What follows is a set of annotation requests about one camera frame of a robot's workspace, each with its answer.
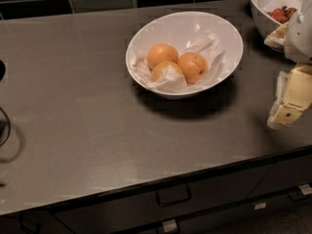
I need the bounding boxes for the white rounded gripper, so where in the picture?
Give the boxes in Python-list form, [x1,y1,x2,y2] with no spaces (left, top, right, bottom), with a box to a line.
[264,0,312,130]

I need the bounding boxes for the orange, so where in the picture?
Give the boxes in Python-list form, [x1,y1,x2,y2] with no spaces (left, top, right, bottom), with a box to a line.
[151,61,182,82]
[177,52,209,84]
[146,44,178,69]

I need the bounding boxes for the white bowl with strawberries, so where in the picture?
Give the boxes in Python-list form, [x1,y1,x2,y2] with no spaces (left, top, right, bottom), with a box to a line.
[251,0,304,42]

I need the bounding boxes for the white bowl with oranges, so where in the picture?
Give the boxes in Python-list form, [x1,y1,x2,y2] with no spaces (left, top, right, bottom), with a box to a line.
[126,12,243,99]

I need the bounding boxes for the red strawberries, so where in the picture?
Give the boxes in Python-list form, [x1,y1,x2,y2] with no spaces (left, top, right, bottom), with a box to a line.
[268,6,296,23]

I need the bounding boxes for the dark right drawer front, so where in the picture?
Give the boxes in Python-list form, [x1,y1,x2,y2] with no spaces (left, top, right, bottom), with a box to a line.
[249,154,312,198]

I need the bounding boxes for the white crumpled paper liner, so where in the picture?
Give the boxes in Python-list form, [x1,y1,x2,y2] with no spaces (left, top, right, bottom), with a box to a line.
[130,31,225,95]

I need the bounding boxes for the dark drawer front with handle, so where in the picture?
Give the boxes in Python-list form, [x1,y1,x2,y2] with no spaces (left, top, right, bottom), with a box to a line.
[58,166,270,234]

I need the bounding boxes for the black wire object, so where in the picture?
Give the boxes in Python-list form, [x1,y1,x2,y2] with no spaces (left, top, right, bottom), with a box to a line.
[0,60,11,146]

